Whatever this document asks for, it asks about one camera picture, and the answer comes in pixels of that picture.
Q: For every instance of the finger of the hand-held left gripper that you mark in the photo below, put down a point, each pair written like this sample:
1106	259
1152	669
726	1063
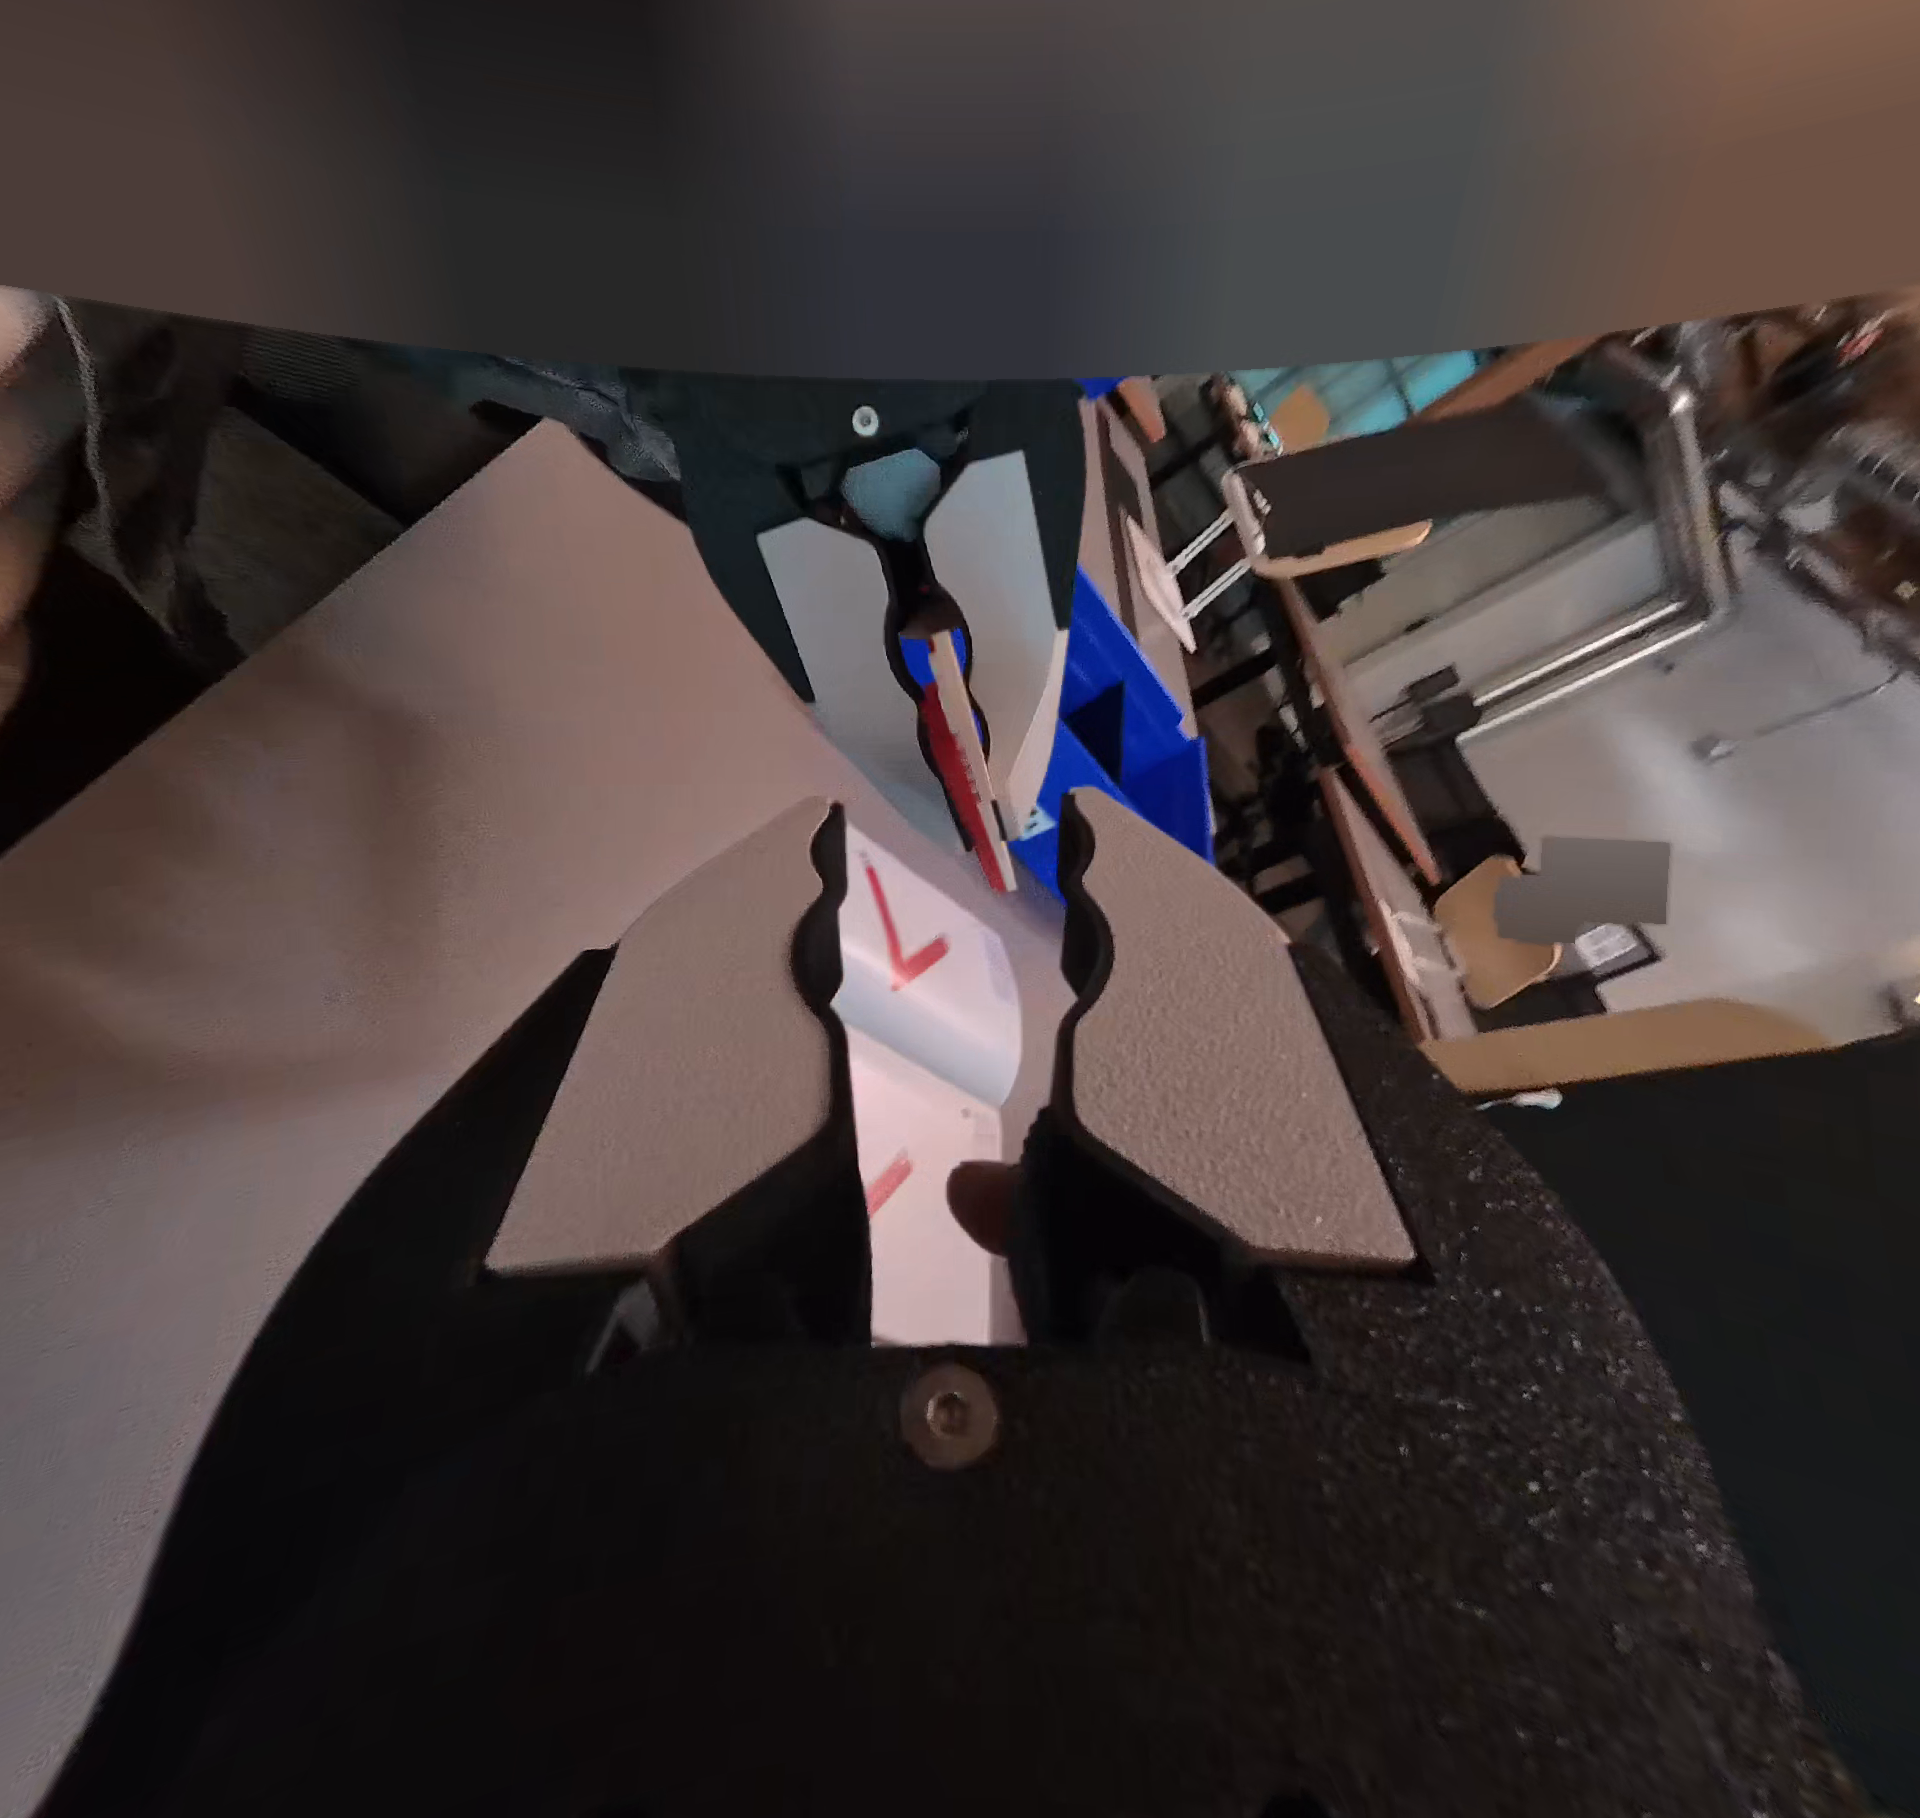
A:
1011	573
832	619

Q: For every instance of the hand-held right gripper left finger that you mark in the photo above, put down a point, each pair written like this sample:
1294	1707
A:
675	1083

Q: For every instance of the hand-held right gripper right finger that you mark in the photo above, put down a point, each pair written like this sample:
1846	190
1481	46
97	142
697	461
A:
1230	1083

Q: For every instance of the lego instruction booklet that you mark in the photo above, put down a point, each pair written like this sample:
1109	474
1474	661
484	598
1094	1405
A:
938	1038

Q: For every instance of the blue plastic bin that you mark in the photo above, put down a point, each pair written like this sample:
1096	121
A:
1139	738

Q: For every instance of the small tan plywood chair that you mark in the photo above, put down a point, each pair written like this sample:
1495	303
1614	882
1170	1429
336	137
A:
1478	971

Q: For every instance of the wood top office table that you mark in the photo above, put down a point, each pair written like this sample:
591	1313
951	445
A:
1368	784

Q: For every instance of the person's dark jacket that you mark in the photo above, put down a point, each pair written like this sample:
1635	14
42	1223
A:
150	499

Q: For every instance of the shiny metal pipe frame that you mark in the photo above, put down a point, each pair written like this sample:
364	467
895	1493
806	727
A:
1695	499

